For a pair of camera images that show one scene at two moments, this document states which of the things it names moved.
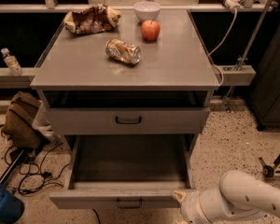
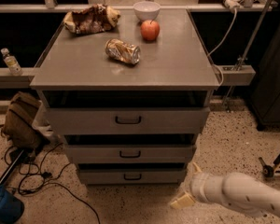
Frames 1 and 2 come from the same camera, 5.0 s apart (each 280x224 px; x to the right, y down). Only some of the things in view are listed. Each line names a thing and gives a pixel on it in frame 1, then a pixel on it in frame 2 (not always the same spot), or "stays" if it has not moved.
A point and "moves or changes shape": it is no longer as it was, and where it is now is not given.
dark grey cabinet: (270, 98) stays
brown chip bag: (96, 19) stays
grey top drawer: (128, 120) stays
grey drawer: (126, 171) moves or changes shape
